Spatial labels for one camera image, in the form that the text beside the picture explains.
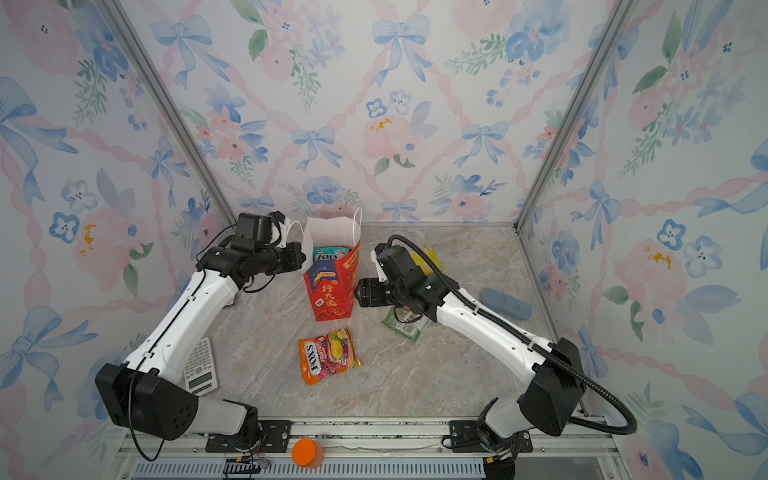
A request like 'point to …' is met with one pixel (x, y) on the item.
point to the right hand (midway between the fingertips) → (363, 288)
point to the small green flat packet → (406, 321)
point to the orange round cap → (308, 453)
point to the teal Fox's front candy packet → (325, 257)
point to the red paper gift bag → (331, 290)
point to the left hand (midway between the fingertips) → (307, 253)
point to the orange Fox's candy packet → (324, 356)
